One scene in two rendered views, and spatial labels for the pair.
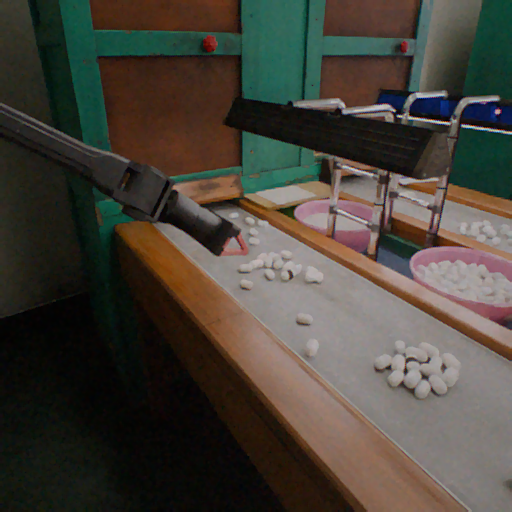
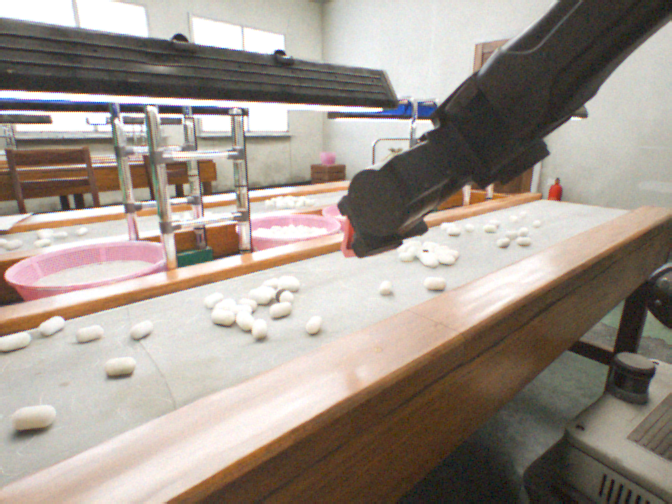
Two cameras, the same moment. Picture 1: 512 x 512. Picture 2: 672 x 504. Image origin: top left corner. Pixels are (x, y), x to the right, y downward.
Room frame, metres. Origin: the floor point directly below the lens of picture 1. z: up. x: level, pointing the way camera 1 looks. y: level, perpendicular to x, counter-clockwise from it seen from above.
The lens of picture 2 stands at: (0.81, 0.50, 1.00)
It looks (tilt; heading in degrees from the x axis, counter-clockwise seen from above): 17 degrees down; 262
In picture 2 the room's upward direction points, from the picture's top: straight up
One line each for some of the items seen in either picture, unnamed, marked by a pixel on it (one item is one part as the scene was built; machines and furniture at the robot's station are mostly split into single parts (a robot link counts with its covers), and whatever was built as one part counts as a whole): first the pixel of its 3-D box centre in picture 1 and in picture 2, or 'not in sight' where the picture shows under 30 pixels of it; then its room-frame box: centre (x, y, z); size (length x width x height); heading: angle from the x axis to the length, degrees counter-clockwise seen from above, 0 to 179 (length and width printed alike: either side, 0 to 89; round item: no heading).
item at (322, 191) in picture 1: (294, 194); not in sight; (1.35, -0.15, 0.77); 0.33 x 0.15 x 0.01; 122
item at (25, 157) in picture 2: not in sight; (68, 227); (2.06, -1.97, 0.45); 0.44 x 0.43 x 0.91; 32
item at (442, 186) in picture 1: (435, 176); (150, 175); (1.13, -0.53, 0.90); 0.20 x 0.19 x 0.45; 32
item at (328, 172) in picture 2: not in sight; (328, 172); (0.00, -6.14, 0.32); 0.42 x 0.42 x 0.64; 37
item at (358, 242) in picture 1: (336, 227); (99, 283); (1.17, -0.27, 0.72); 0.27 x 0.27 x 0.10
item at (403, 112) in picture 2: not in sight; (393, 110); (0.36, -1.12, 1.08); 0.62 x 0.08 x 0.07; 32
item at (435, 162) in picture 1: (309, 126); (233, 76); (0.87, -0.12, 1.08); 0.62 x 0.08 x 0.07; 32
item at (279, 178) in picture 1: (247, 246); not in sight; (1.67, 0.02, 0.42); 1.36 x 0.55 x 0.84; 122
